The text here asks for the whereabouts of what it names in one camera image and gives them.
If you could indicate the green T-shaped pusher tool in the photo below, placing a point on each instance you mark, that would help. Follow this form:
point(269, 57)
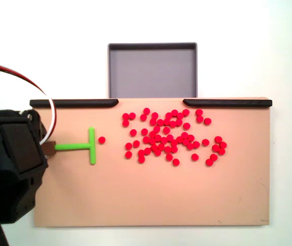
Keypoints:
point(71, 146)

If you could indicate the red cylindrical granule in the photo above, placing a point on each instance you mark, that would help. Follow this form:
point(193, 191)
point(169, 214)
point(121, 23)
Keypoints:
point(125, 123)
point(133, 132)
point(166, 121)
point(172, 124)
point(186, 112)
point(152, 140)
point(161, 146)
point(170, 138)
point(144, 131)
point(141, 159)
point(209, 162)
point(179, 139)
point(194, 156)
point(221, 151)
point(136, 143)
point(167, 149)
point(180, 115)
point(168, 115)
point(223, 145)
point(132, 115)
point(174, 142)
point(154, 147)
point(125, 116)
point(196, 144)
point(141, 153)
point(152, 134)
point(174, 112)
point(153, 121)
point(200, 119)
point(178, 122)
point(215, 147)
point(207, 121)
point(128, 154)
point(146, 111)
point(146, 139)
point(199, 112)
point(218, 139)
point(213, 157)
point(128, 146)
point(164, 140)
point(169, 157)
point(174, 149)
point(155, 115)
point(176, 162)
point(190, 138)
point(158, 138)
point(143, 117)
point(157, 128)
point(101, 140)
point(205, 142)
point(190, 146)
point(186, 125)
point(157, 152)
point(147, 150)
point(185, 141)
point(184, 135)
point(160, 122)
point(166, 130)

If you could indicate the black bumper strip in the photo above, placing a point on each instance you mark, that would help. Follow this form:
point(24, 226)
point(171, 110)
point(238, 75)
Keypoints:
point(84, 103)
point(228, 103)

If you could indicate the grey square tray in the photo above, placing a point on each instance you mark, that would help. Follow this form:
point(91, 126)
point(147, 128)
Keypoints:
point(152, 71)

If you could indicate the beige flat board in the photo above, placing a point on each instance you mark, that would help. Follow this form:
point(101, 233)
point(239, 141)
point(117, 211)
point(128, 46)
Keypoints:
point(161, 192)

